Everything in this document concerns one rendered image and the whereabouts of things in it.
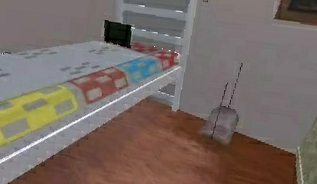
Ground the white bed with patchwork cover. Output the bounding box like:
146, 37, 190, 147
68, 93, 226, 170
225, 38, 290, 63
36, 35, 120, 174
0, 0, 200, 184

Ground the black box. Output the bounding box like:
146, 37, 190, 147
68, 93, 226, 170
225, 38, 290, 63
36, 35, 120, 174
101, 19, 135, 49

